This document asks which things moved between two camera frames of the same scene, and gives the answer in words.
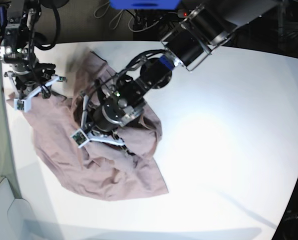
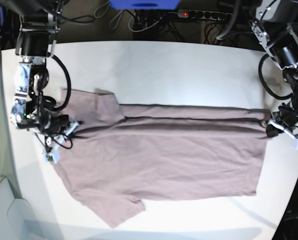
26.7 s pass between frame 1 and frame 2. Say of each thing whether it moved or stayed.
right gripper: moved
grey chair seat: stayed
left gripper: moved
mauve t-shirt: moved
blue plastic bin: stayed
